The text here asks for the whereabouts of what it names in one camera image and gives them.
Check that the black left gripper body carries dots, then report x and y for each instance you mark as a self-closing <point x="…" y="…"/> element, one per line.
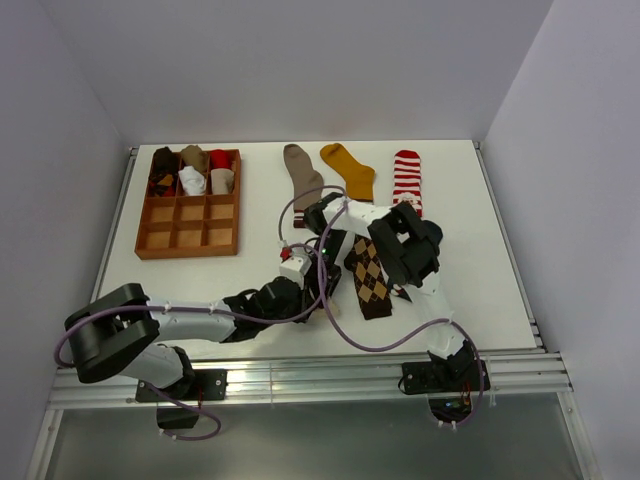
<point x="295" y="308"/>

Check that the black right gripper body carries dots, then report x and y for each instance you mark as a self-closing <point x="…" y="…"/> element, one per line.
<point x="331" y="244"/>

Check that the cream brown striped sock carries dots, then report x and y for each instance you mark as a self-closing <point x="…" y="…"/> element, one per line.
<point x="331" y="309"/>

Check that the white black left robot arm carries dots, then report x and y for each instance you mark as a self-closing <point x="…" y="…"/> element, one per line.
<point x="127" y="333"/>

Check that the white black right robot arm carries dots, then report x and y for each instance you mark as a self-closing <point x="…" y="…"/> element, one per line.
<point x="408" y="248"/>

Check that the rolled cream socks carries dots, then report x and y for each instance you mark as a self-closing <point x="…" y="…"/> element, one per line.
<point x="222" y="181"/>

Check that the rolled red socks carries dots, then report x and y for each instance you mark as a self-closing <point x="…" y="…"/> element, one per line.
<point x="221" y="159"/>

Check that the rolled white socks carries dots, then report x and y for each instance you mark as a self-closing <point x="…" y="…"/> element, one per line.
<point x="192" y="181"/>

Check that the rolled taupe socks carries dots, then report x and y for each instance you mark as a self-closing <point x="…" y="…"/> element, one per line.
<point x="194" y="156"/>

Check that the rolled dark argyle socks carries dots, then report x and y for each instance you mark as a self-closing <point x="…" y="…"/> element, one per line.
<point x="164" y="172"/>

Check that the taupe sock with striped cuff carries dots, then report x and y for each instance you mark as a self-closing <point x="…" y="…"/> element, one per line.
<point x="305" y="179"/>

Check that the brown argyle sock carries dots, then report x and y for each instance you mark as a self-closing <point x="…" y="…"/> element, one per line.
<point x="370" y="286"/>

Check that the mustard yellow sock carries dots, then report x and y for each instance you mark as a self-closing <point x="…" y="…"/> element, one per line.
<point x="358" y="178"/>

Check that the navy blue sock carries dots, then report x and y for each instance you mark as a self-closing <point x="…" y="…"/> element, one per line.
<point x="435" y="232"/>

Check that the red white striped sock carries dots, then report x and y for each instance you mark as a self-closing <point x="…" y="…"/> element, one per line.
<point x="407" y="180"/>

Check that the wooden compartment tray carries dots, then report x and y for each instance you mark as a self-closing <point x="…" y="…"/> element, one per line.
<point x="191" y="226"/>

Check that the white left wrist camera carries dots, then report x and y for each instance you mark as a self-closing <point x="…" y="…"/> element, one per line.
<point x="294" y="265"/>

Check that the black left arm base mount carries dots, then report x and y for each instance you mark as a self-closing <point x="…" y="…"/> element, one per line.
<point x="184" y="398"/>

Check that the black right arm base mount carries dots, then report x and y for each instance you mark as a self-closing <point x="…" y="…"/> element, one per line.
<point x="449" y="393"/>

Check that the aluminium frame rail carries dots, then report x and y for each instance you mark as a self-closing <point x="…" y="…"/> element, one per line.
<point x="353" y="378"/>

